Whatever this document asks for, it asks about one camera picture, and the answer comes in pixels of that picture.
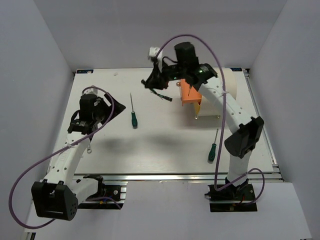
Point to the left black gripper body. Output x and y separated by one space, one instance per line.
99 115

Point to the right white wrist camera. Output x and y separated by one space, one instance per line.
155 54

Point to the aluminium front rail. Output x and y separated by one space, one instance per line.
255 176

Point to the orange top drawer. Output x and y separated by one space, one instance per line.
184 89

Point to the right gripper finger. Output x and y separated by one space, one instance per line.
155 76
162 86

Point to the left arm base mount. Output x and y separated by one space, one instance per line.
94 193

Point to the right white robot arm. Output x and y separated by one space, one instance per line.
245 129

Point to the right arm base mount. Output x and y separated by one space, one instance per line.
232 199

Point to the green screwdriver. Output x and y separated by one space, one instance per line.
212 152
134 120

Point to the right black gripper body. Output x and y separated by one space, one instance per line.
173 72

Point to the yellow drawer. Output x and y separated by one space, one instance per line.
197 107

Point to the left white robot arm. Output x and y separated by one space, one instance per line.
58 195

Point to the small silver wrench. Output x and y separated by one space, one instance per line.
89 149

